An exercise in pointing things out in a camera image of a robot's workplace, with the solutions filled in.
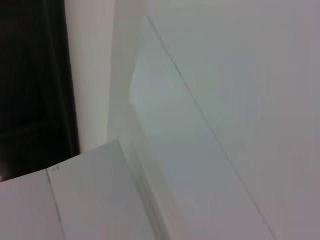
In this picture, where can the black background curtain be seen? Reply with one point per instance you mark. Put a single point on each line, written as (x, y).
(30, 75)

